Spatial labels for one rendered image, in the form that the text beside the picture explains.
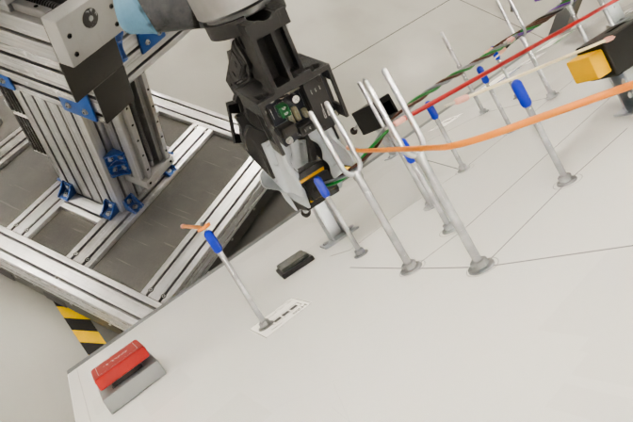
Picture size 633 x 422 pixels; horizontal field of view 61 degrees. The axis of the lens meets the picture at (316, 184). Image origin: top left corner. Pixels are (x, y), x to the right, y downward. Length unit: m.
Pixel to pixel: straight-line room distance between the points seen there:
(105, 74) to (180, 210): 0.78
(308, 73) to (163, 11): 0.38
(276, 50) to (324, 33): 2.49
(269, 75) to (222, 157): 1.53
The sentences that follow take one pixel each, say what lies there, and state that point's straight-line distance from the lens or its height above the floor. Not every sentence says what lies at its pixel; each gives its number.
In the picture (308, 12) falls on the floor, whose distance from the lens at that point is 3.10.
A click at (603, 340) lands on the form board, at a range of 0.26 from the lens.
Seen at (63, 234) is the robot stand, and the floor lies 0.21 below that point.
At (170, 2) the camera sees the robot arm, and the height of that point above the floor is 1.21.
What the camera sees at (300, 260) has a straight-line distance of 0.59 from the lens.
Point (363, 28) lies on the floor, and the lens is 2.97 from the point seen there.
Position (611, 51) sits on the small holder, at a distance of 0.50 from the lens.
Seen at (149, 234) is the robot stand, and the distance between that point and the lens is 1.79.
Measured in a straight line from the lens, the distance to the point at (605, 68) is 0.50.
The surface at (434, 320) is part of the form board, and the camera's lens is 0.33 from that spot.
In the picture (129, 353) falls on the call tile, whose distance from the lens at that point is 0.54.
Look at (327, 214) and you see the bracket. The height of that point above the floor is 1.11.
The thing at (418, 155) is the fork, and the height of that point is 1.35.
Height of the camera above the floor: 1.59
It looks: 49 degrees down
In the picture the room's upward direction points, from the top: straight up
